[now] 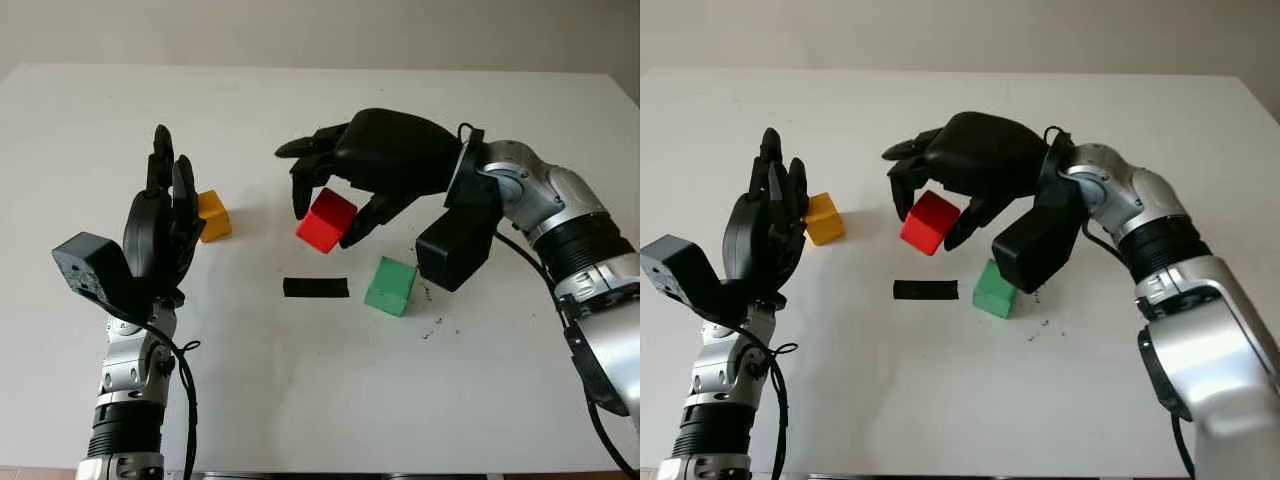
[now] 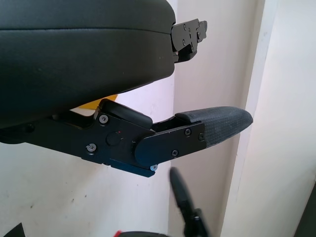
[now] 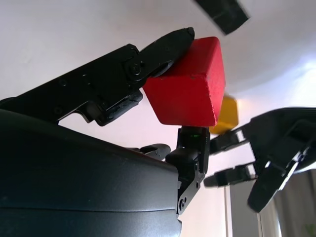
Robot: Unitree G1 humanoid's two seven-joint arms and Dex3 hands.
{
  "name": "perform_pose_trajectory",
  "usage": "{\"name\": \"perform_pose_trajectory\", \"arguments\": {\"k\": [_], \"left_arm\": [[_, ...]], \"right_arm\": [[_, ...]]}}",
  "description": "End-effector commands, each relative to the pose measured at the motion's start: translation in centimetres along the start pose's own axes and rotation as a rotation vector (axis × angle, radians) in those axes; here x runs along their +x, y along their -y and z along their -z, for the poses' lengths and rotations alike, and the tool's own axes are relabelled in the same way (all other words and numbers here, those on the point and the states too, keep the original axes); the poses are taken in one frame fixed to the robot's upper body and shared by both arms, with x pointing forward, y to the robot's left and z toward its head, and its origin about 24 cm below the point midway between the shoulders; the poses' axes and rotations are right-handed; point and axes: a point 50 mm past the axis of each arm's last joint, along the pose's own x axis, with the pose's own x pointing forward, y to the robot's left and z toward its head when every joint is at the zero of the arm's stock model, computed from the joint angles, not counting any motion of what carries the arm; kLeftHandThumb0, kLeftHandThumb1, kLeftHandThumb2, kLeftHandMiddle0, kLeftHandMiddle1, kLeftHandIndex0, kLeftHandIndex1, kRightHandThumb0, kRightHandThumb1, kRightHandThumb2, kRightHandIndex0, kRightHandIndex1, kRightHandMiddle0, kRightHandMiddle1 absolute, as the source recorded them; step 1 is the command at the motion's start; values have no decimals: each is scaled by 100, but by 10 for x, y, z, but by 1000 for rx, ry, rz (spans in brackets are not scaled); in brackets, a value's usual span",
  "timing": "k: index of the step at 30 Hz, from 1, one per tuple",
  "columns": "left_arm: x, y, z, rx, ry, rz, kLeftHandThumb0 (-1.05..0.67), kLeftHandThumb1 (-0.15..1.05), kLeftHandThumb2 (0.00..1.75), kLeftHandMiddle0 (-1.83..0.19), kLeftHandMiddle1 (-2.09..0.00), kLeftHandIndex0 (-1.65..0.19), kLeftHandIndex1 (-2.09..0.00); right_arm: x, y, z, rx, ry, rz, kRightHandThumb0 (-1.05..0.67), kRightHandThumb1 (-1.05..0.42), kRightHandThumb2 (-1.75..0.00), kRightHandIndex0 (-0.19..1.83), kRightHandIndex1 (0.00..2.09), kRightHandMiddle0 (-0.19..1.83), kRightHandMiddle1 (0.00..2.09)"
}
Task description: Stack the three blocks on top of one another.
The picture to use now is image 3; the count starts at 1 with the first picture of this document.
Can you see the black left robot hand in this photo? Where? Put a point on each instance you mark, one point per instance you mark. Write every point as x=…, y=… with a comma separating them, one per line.
x=276, y=138

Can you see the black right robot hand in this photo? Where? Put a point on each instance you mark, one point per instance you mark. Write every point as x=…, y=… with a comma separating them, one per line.
x=86, y=185

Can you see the yellow wooden block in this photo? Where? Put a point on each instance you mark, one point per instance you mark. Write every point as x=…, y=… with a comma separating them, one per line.
x=228, y=116

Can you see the red wooden block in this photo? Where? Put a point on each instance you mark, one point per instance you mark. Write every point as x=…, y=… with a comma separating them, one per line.
x=185, y=93

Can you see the black tape mark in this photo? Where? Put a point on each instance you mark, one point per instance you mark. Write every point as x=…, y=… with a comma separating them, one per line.
x=222, y=12

